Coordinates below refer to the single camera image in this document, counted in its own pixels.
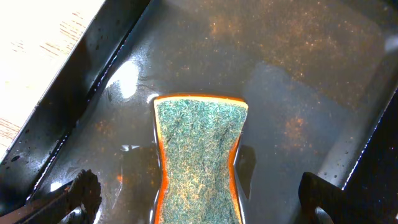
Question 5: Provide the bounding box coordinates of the black rectangular water tray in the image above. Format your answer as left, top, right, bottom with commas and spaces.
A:
1, 1, 397, 223

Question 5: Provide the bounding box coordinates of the green and orange sponge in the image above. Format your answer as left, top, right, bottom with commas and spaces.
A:
154, 94, 248, 223

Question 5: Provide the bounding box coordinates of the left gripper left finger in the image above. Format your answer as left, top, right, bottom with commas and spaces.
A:
1, 169, 102, 224

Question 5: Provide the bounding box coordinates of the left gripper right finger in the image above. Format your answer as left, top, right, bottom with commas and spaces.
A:
298, 172, 397, 223

